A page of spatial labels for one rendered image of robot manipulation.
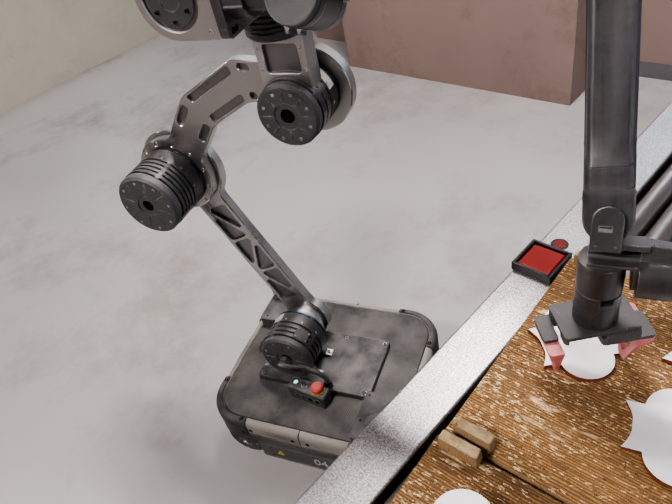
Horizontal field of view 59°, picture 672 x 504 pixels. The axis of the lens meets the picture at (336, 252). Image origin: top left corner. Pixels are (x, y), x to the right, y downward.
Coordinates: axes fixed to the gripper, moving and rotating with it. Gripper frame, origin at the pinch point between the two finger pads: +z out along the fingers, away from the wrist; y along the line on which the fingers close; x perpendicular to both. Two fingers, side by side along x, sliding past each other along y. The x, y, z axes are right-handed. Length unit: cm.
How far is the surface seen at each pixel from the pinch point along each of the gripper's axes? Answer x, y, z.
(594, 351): 1.5, 1.6, 0.8
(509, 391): -2.1, -12.1, 1.6
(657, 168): 46, 33, 4
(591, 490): -18.1, -6.8, 1.7
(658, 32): 246, 143, 70
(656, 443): -14.0, 3.0, 0.9
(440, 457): -10.4, -23.9, 1.7
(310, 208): 185, -52, 94
